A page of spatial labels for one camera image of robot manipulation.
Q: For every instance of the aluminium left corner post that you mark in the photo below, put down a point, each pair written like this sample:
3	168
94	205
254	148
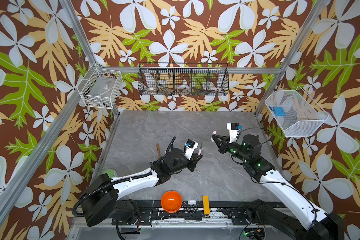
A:
82	39

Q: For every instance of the orange bowl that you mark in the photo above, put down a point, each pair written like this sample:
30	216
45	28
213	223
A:
171	202

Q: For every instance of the green push button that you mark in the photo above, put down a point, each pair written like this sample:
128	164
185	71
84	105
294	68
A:
110	172

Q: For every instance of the brown pen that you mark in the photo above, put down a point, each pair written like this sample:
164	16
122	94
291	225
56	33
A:
158	150

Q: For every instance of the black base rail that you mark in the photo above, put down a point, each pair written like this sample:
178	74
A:
144	212

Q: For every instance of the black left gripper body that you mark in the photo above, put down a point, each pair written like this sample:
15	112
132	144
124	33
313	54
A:
190	164

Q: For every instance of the white wire basket left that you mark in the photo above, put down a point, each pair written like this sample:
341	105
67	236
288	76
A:
100	87

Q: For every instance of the white wire basket right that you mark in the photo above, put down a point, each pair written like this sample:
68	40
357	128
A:
304	116

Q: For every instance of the white wire basket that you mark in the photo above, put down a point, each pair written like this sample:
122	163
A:
100	87
304	116

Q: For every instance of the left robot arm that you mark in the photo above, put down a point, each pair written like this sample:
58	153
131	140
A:
103	199

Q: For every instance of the blue object in basket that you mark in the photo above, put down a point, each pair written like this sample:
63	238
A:
279	111

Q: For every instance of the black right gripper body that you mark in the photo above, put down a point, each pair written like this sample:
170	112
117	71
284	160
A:
226	145

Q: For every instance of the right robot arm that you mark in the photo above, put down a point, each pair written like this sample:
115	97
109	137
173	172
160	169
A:
309	222

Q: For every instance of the black wire basket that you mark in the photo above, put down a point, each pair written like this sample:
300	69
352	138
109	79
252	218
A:
183	79

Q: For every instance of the yellow block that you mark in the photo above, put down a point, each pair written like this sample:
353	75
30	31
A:
206	205

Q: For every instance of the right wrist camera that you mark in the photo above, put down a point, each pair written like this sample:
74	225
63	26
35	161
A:
234	131

